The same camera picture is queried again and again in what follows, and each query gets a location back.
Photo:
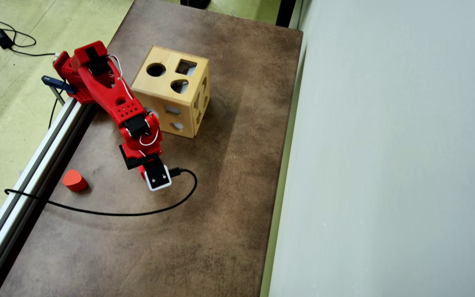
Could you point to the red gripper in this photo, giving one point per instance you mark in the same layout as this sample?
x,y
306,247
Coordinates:
x,y
142,172

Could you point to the black object at table end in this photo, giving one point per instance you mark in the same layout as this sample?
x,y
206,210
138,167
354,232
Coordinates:
x,y
195,3

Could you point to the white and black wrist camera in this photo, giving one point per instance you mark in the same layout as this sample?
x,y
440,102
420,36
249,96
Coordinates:
x,y
158,175

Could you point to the aluminium profile rail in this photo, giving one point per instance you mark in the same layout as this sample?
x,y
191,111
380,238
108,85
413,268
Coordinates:
x,y
35,165

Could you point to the red rounded triangle block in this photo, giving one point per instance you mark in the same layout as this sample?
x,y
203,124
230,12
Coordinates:
x,y
74,180

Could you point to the black vertical post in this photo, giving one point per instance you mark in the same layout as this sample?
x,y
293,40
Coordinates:
x,y
285,12

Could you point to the wooden shape sorter box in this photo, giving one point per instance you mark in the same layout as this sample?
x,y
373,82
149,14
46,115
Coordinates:
x,y
167,88

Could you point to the red robot arm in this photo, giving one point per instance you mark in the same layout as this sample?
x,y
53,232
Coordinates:
x,y
105,88

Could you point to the black power adapter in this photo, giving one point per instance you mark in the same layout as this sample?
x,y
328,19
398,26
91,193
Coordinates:
x,y
2,38

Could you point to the blue clamp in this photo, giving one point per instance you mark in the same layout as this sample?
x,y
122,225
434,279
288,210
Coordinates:
x,y
58,83

